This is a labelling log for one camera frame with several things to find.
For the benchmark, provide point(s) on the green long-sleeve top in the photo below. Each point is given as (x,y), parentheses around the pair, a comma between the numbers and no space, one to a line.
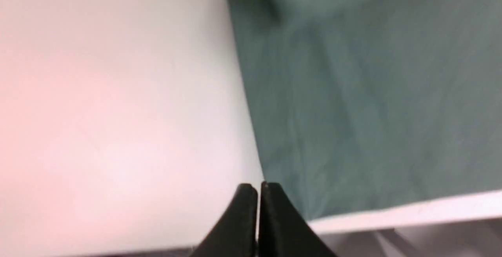
(361,105)

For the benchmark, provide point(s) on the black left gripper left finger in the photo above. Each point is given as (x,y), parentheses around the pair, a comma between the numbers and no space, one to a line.
(234,234)

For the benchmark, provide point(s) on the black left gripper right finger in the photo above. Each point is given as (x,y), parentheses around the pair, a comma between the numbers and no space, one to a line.
(282,230)

